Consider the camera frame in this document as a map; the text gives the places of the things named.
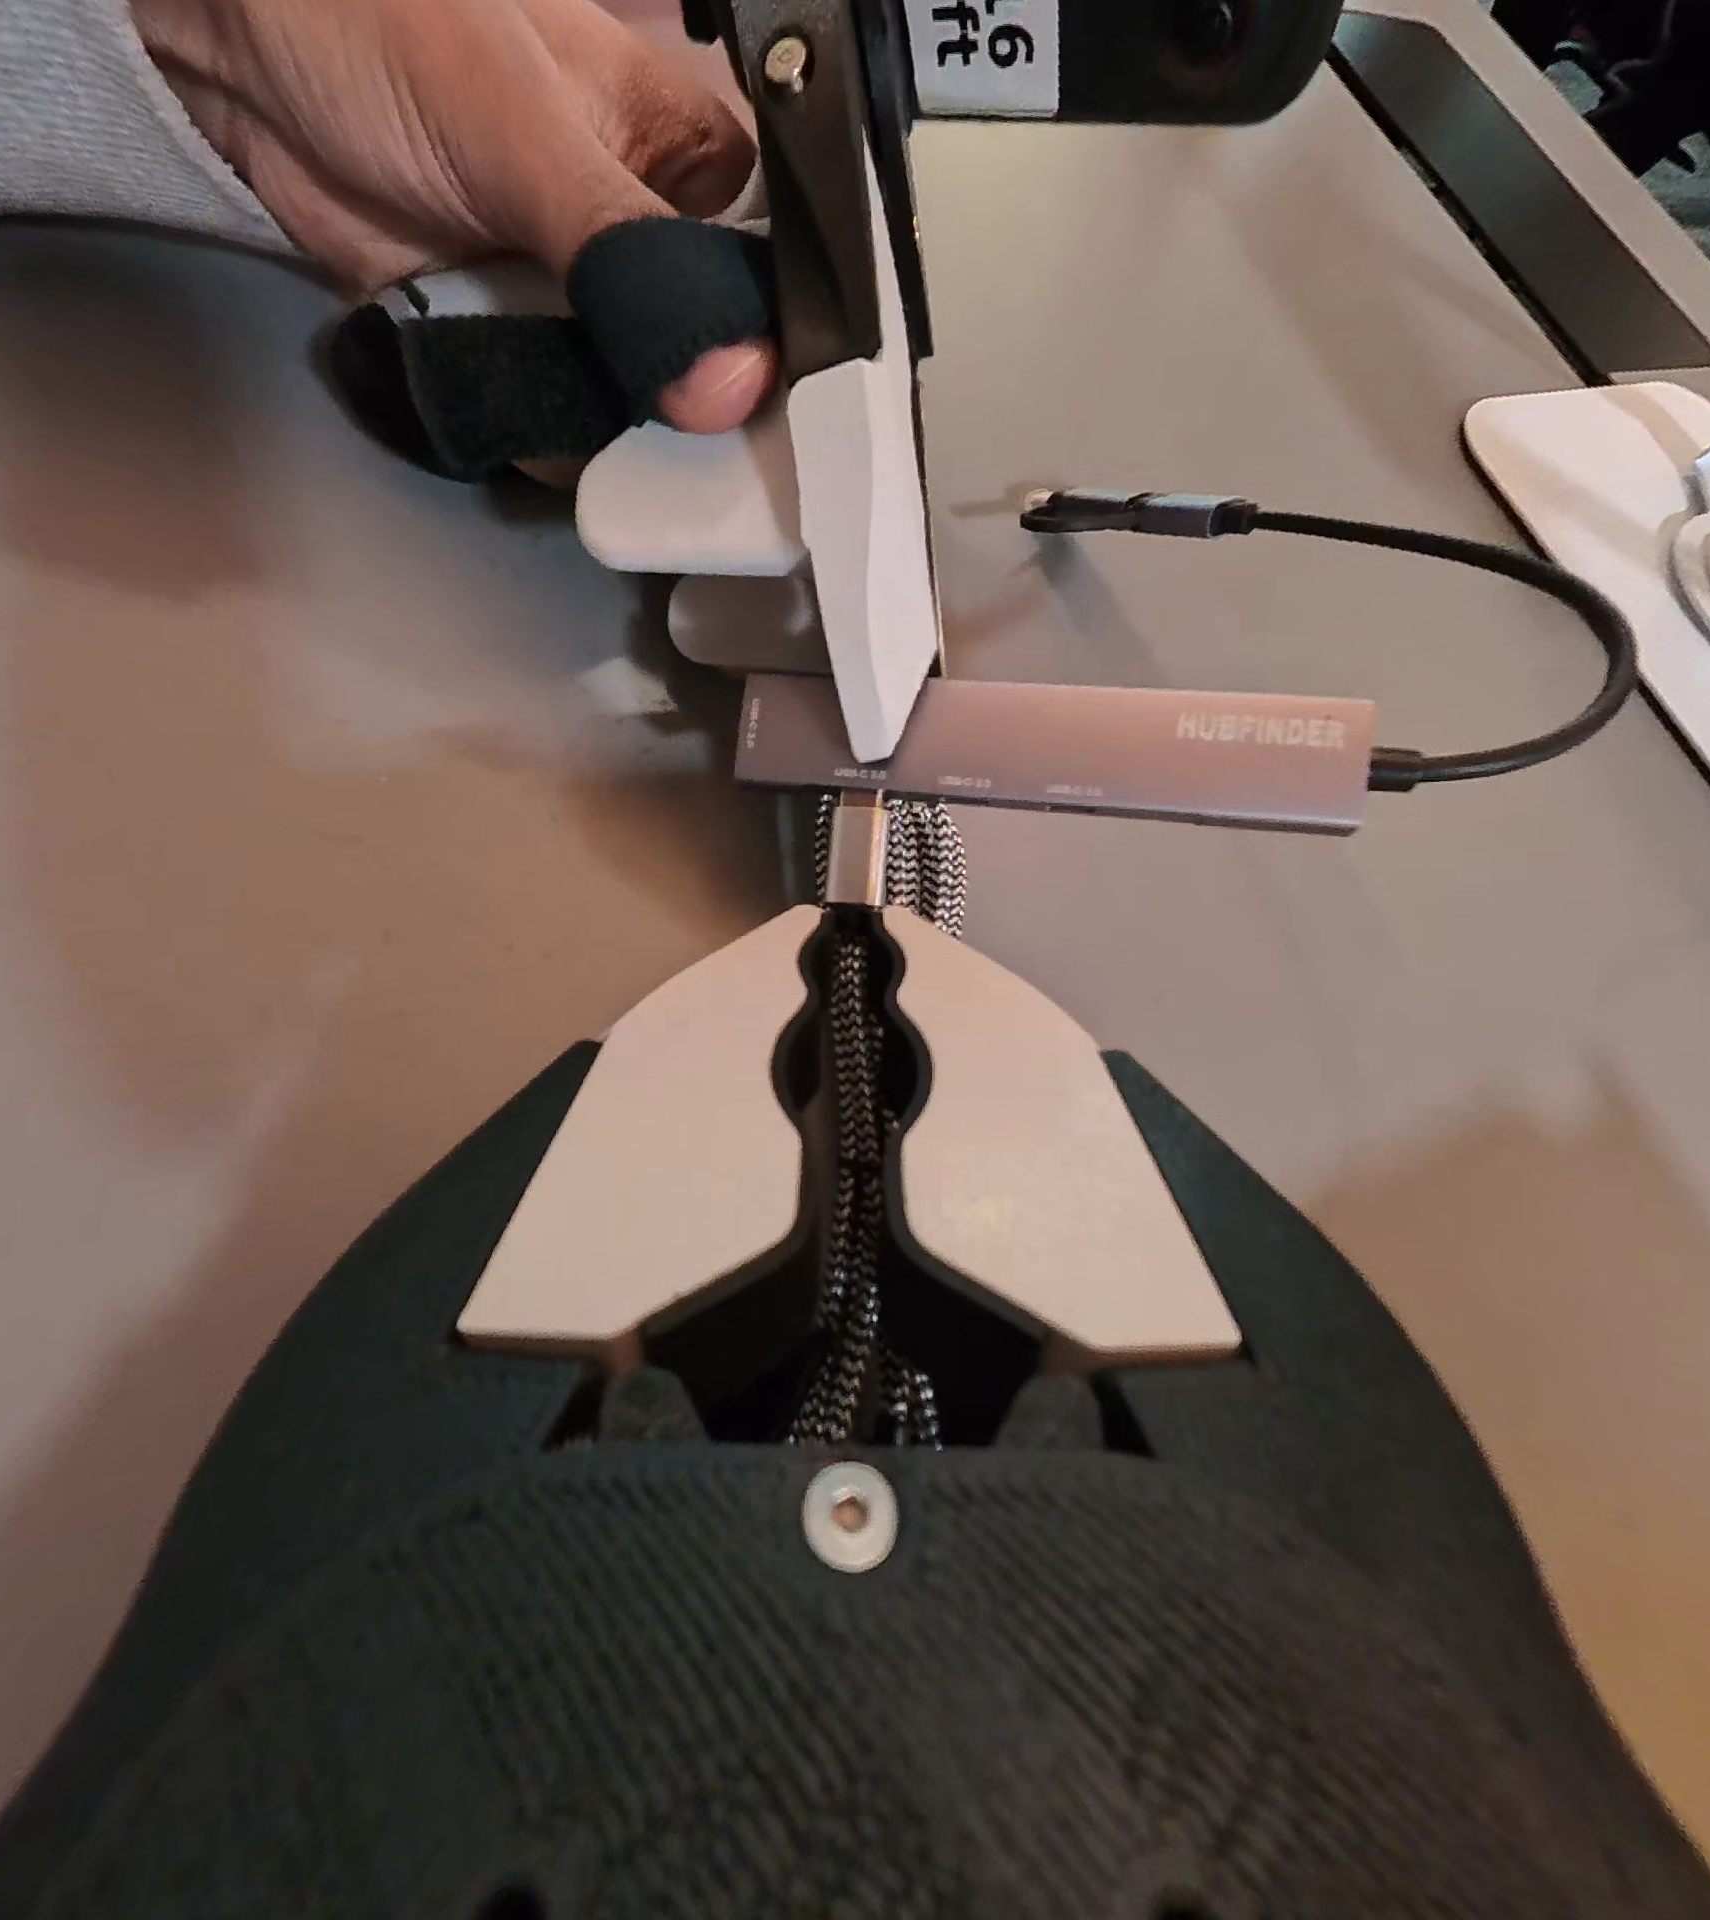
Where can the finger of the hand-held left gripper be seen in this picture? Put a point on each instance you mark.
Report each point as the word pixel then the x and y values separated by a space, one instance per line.
pixel 871 570

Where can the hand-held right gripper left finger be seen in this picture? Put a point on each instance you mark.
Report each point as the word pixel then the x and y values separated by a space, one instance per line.
pixel 644 1171

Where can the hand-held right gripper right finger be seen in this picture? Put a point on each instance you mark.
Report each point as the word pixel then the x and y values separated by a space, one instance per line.
pixel 1065 1171

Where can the grey usb hub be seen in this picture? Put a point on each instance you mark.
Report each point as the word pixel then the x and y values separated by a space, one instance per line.
pixel 1094 751

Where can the person's left forearm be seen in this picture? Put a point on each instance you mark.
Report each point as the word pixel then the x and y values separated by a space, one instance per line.
pixel 15 105

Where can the grey desk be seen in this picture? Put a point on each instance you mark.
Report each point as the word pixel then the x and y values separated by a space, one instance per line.
pixel 270 751

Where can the person's left hand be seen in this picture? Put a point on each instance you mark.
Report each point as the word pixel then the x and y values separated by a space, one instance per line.
pixel 464 134

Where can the black office chair base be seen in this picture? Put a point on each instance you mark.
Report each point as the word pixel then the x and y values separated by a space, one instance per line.
pixel 1694 90

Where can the white stand base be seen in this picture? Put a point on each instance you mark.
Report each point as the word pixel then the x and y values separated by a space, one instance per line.
pixel 1575 494

